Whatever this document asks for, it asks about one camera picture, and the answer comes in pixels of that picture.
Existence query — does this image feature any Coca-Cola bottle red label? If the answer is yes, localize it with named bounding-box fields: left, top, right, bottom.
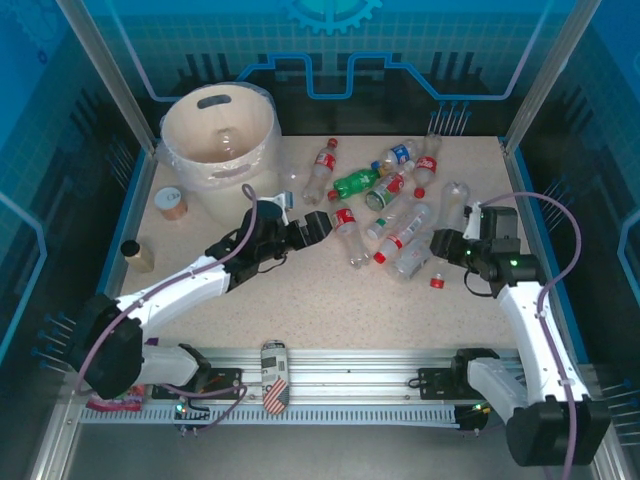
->
left=301, top=137, right=341, bottom=206
left=412, top=131, right=444, bottom=199
left=327, top=189, right=373, bottom=270

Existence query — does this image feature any crushed clear plastic bottle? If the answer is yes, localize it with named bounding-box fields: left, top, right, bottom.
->
left=387, top=238, right=435, bottom=282

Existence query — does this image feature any large clear plastic bottle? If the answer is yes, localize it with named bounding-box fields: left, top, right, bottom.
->
left=439, top=180, right=473, bottom=236

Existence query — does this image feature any red-capped bottle white label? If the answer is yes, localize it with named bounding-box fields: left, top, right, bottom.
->
left=373, top=202, right=434, bottom=265

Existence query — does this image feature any clear bottle green cap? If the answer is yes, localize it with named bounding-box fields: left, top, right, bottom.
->
left=367, top=192, right=417, bottom=240

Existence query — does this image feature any green Sprite bottle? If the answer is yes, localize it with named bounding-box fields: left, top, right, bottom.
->
left=332, top=160, right=395, bottom=200

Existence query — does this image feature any Pepsi bottle blue label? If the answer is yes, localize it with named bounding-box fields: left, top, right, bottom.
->
left=382, top=139, right=426, bottom=167

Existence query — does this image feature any beige plastic bin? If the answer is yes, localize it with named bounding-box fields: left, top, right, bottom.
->
left=159, top=81, right=282, bottom=222

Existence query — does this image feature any clear plastic bin liner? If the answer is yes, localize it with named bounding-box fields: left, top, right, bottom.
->
left=154, top=79, right=284, bottom=169

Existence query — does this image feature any copper can white lid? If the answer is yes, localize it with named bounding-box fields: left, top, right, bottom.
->
left=153, top=186, right=189, bottom=221

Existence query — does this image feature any brown bottle black cap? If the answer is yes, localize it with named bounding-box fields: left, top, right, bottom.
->
left=120, top=239, right=156, bottom=275

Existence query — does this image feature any flag pattern can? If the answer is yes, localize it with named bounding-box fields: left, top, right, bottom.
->
left=259, top=339, right=291, bottom=415

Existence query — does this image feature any berry candy bag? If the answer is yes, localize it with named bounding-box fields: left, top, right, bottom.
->
left=84, top=384, right=144, bottom=412

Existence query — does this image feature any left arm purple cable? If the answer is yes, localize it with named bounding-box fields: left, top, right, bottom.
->
left=74, top=183, right=259, bottom=434

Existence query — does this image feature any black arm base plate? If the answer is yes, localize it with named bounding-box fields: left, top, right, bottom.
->
left=151, top=367, right=246, bottom=401
left=417, top=367, right=476, bottom=400

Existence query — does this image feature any aluminium mounting rail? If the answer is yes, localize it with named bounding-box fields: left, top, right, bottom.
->
left=142, top=346, right=531, bottom=407

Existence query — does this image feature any white slotted cable duct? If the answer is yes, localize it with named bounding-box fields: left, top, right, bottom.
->
left=79, top=402, right=462, bottom=427

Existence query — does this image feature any aluminium frame post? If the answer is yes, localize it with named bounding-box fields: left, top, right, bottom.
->
left=502, top=0, right=604, bottom=154
left=53, top=0, right=157, bottom=154

